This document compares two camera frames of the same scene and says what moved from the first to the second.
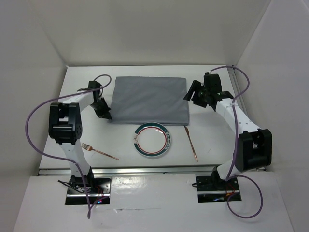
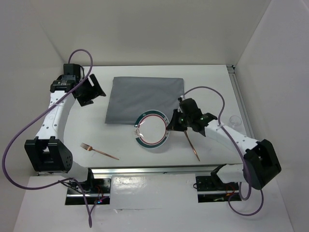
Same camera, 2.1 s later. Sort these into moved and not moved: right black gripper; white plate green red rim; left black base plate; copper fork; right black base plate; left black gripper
Moved: right black gripper; left black gripper; white plate green red rim
Not moved: right black base plate; left black base plate; copper fork
